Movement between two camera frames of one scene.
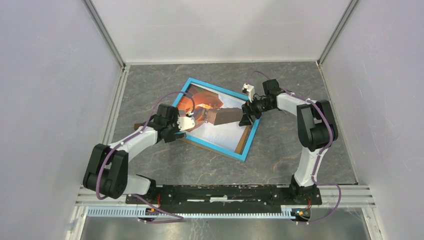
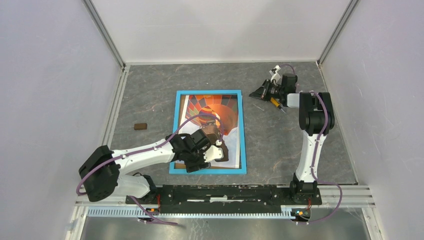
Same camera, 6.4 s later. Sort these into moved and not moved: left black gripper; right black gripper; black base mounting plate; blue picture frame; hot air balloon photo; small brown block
Moved: right black gripper; hot air balloon photo; blue picture frame; left black gripper
Not moved: black base mounting plate; small brown block
